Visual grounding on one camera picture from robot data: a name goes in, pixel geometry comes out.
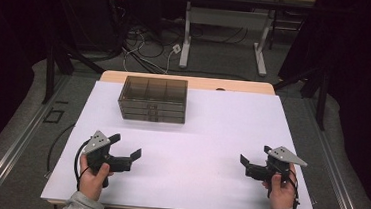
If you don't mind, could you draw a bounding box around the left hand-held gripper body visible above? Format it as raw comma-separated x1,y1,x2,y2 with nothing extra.
79,129,136,190

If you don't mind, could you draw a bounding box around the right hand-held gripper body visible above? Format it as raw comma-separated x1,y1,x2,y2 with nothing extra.
241,142,309,202

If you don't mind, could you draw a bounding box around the smoky transparent drawer box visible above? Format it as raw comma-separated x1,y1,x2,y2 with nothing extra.
116,74,189,126

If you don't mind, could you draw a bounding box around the person's left hand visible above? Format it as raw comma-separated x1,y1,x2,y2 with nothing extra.
76,153,116,203

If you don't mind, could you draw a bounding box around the person's right hand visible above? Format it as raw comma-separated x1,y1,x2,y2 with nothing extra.
260,160,300,209

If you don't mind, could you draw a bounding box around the black metal stand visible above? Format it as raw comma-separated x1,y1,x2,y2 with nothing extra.
40,0,111,110
269,62,332,132

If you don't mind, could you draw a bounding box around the white power adapter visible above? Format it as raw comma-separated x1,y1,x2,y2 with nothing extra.
170,43,183,55

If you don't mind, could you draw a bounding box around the dark curtain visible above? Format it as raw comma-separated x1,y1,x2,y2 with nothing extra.
267,0,371,209
0,0,54,178

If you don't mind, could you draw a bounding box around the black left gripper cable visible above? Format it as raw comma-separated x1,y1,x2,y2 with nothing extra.
71,137,92,192

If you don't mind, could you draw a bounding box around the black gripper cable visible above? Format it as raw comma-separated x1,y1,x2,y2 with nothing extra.
71,137,92,192
285,172,303,209

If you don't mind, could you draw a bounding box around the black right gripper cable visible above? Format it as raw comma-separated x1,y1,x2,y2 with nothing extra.
285,172,303,209

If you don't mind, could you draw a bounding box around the aluminium floor rail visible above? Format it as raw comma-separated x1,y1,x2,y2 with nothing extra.
294,96,371,209
0,69,73,209

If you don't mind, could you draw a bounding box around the white cable on floor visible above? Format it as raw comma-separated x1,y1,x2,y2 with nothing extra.
121,29,180,77

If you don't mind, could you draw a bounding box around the tangle of black cables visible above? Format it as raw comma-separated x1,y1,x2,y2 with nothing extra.
119,14,250,81

